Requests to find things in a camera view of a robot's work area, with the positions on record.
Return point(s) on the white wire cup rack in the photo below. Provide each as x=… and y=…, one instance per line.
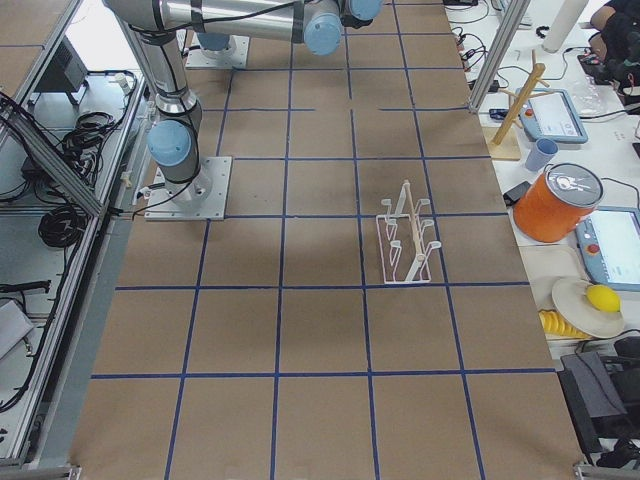
x=405, y=251

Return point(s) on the blue cup on side table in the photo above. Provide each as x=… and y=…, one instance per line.
x=542, y=151

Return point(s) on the wooden mug tree stand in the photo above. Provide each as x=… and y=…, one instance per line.
x=502, y=141

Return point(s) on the yellow banana slices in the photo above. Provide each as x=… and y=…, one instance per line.
x=554, y=323

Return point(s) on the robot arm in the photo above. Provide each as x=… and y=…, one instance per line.
x=173, y=142

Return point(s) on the yellow lemon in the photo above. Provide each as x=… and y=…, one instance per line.
x=603, y=298

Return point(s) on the beige round plate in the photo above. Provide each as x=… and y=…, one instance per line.
x=569, y=298

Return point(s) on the black chair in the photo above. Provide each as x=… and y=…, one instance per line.
x=601, y=390

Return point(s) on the aluminium frame post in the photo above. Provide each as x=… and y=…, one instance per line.
x=502, y=40

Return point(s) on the teach pendant tablet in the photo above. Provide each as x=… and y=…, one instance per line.
x=550, y=113
x=608, y=241

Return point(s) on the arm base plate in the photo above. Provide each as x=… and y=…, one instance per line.
x=222, y=52
x=205, y=198

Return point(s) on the orange canister with lid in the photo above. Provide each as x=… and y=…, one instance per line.
x=557, y=201

